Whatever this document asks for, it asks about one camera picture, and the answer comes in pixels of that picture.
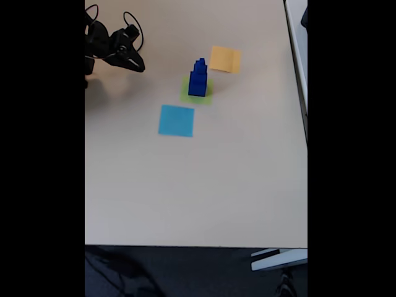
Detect large blue cube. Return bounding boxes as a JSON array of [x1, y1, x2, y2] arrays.
[[187, 72, 207, 98]]

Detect green paper square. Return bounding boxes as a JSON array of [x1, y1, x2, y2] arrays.
[[179, 75, 215, 106]]

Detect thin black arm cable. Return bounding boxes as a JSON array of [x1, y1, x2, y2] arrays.
[[85, 4, 100, 23]]

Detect yellow paper square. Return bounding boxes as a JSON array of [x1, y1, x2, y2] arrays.
[[209, 45, 242, 74]]

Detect white neighbouring table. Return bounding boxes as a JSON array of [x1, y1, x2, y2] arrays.
[[283, 0, 308, 146]]

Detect white table foot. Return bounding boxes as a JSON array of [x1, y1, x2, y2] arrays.
[[250, 247, 308, 272]]

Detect light blue paper square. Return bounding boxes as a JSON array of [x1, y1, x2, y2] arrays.
[[157, 104, 196, 138]]

